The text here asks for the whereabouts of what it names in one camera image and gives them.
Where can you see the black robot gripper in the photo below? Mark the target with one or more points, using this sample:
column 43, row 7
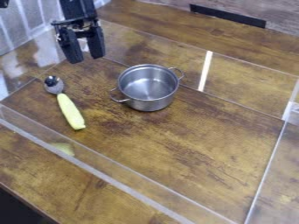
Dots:
column 80, row 24

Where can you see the small stainless steel pot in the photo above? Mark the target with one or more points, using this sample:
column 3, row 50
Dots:
column 148, row 86

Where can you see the green handled metal spoon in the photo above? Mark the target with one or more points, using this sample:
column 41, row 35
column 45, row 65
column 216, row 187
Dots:
column 53, row 86

